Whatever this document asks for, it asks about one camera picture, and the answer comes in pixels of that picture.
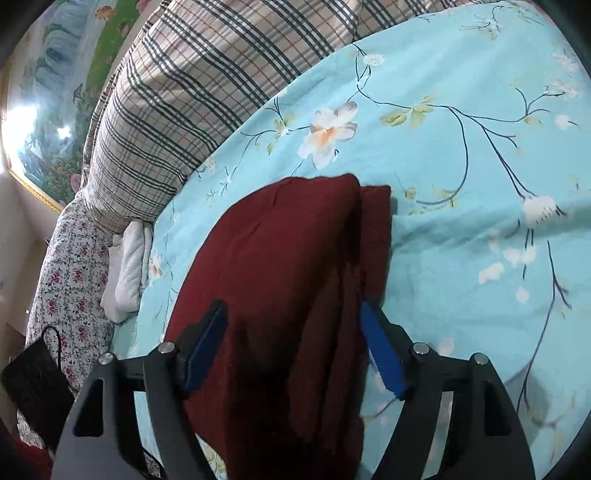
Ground dark red knit sweater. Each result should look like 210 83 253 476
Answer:
166 174 392 479

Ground white red floral quilt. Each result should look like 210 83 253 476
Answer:
17 193 114 449

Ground white folded towel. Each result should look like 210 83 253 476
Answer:
100 220 153 324

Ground light blue floral bed sheet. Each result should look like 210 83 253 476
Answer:
112 1 590 478

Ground beige plaid pillow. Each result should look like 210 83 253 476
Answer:
81 0 491 234

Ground framed landscape painting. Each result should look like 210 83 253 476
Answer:
1 0 153 207

